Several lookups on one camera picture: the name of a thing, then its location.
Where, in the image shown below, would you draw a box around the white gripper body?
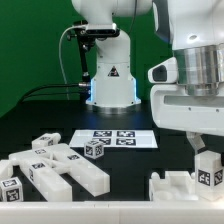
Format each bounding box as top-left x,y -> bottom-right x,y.
150,83 -> 224,136

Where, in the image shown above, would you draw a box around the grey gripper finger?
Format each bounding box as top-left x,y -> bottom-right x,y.
186,132 -> 205,153

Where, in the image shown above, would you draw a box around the white chair seat part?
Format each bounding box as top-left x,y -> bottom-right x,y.
149,171 -> 199,202

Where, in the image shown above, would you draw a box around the white tagged cube nut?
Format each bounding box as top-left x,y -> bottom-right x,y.
84,140 -> 104,159

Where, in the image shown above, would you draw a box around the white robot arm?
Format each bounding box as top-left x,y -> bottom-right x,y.
71,0 -> 224,150

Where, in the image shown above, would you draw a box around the white marker sheet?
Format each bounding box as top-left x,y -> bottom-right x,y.
69,130 -> 157,149

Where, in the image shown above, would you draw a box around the white tagged cube left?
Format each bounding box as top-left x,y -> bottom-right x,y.
0,177 -> 23,202

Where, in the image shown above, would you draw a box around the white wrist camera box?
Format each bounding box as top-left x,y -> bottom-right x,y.
148,57 -> 178,84

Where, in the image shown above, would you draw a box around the white front rail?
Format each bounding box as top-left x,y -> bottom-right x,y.
0,201 -> 224,224

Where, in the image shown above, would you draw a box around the black camera on stand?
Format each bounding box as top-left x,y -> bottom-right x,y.
85,23 -> 120,38

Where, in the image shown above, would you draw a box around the black camera stand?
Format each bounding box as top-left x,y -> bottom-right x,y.
66,20 -> 95,101

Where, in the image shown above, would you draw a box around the grey camera cable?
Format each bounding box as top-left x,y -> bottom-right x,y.
58,25 -> 81,101

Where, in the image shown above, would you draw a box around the white chair back frame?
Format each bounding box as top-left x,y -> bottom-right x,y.
9,143 -> 110,202

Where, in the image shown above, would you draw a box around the black cables on table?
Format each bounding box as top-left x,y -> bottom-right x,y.
20,83 -> 92,103

